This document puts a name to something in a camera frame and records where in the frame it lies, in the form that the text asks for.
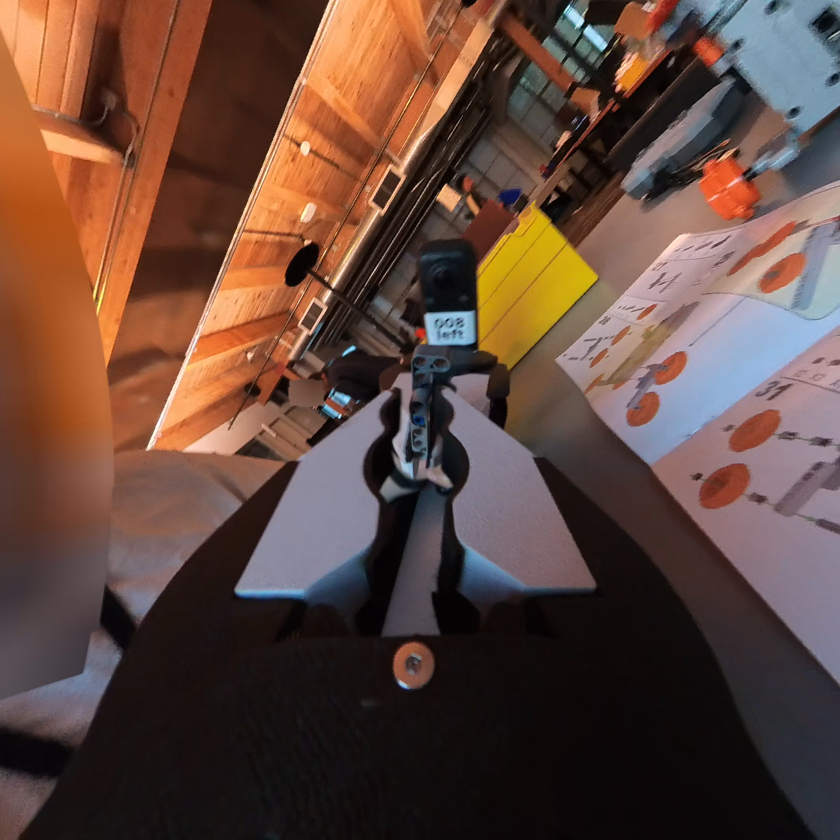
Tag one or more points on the white ceiling vent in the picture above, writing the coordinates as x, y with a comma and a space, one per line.
387, 187

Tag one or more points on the yellow storage bin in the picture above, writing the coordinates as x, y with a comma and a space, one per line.
531, 295

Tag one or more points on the open instruction booklet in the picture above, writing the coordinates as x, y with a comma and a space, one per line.
689, 328

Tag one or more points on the silver ventilation duct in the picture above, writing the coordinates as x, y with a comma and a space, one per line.
420, 148

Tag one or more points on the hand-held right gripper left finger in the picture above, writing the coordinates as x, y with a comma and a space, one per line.
315, 525

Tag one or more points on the orange wheel assembly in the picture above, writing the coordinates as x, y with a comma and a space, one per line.
725, 187

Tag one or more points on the black pendant lamp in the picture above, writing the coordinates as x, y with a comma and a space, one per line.
302, 262

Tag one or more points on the grey angled building beam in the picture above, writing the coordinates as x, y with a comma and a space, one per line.
430, 363

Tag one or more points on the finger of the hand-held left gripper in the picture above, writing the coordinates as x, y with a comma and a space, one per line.
469, 390
403, 456

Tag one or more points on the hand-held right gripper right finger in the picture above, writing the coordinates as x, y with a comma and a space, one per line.
518, 525

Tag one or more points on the grey robot model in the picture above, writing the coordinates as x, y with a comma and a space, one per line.
774, 52

